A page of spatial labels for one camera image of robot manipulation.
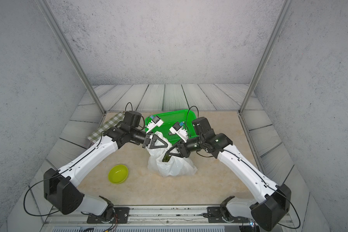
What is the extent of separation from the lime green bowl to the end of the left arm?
0.30 metres

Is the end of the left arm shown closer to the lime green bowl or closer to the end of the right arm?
the end of the right arm

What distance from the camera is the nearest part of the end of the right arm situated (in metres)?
0.55

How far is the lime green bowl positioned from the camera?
2.72 feet

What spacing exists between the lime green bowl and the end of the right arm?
370mm

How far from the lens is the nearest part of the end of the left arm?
0.61 metres
